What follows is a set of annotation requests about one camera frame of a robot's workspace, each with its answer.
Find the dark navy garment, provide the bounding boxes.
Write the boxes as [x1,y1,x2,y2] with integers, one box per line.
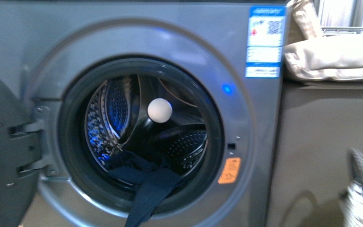
[106,151,183,227]

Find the grey front-load washing machine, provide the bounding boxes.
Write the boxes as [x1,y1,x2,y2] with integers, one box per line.
[0,0,287,227]

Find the white drum centre knob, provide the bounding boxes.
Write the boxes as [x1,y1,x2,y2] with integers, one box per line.
[147,98,173,123]

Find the orange warning sticker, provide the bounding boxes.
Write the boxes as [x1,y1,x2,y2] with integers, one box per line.
[218,157,241,184]

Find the blue white energy label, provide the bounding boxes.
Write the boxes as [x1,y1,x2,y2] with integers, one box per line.
[245,5,286,78]

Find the brown grey cabinet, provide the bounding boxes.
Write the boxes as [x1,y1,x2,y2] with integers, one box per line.
[266,82,363,227]

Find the striped beige pillow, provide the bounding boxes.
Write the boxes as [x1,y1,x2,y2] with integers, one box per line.
[286,0,323,44]

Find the dark grey washer door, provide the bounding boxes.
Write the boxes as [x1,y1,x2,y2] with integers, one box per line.
[0,80,47,227]

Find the beige cushion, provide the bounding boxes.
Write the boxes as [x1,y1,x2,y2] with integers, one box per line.
[283,34,363,82]

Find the white woven laundry basket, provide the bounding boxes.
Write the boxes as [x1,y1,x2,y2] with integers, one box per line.
[339,148,363,227]

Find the white wire basket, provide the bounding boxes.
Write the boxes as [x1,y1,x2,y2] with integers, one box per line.
[321,26,363,36]

